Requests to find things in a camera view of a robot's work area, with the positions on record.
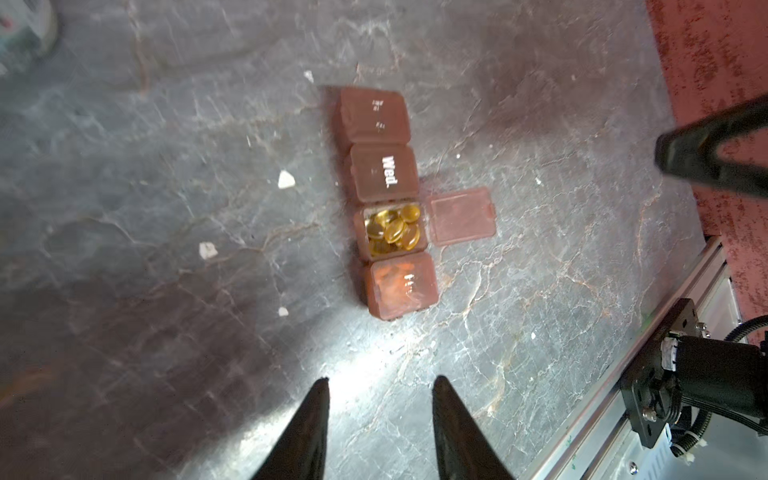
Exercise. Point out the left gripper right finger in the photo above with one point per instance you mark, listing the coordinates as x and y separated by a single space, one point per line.
462 451

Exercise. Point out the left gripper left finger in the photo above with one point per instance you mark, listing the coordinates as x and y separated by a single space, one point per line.
300 451

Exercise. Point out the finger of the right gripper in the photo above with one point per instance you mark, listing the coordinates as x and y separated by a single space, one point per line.
691 152

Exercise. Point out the white bottle green cap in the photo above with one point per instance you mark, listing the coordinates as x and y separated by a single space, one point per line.
29 30

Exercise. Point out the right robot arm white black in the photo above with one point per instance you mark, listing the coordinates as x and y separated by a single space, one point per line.
727 378

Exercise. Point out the amber gel capsules in organizer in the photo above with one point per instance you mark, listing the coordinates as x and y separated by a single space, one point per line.
394 230

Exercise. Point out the aluminium frame rail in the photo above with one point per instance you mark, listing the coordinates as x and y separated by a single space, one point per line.
621 430

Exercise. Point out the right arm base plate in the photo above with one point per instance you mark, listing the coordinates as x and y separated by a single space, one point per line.
649 386

